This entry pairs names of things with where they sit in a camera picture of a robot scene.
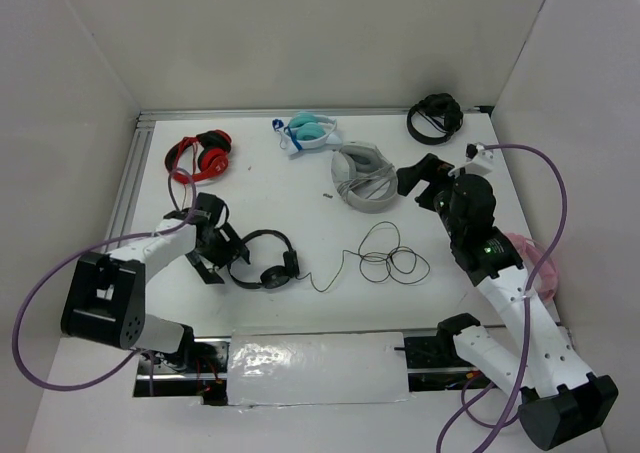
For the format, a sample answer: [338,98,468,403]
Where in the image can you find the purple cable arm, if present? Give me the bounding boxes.
[11,168,201,391]
[435,144,570,453]

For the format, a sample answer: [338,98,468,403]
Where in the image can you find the red black headphones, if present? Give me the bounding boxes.
[164,129,232,183]

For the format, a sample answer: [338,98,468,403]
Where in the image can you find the white foil sheet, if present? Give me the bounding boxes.
[227,332,410,407]

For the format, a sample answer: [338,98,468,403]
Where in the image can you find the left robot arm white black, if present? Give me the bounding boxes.
[61,193,249,372]

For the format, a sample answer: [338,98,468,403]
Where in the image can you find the grey white headphones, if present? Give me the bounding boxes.
[331,142,398,213]

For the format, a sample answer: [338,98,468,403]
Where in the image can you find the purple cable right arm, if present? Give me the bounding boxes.
[435,144,570,453]

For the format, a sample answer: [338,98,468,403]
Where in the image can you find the black headphones far corner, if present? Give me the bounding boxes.
[406,93,464,146]

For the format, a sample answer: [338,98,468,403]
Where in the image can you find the teal white cat-ear headphones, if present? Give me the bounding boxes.
[271,111,343,157]

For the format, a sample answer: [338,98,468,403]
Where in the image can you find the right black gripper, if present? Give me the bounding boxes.
[397,152,464,239]

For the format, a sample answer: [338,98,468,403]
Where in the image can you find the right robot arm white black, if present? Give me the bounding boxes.
[397,152,619,451]

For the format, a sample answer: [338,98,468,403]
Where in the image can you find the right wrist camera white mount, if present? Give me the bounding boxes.
[448,143,494,178]

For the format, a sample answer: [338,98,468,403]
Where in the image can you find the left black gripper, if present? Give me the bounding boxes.
[185,221,249,284]

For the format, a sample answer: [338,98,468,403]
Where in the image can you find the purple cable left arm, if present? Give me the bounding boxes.
[11,168,201,391]

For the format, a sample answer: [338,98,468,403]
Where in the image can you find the pink headphones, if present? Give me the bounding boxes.
[503,231,559,304]

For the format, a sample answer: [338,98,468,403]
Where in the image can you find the black wired headphones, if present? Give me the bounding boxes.
[227,221,432,294]

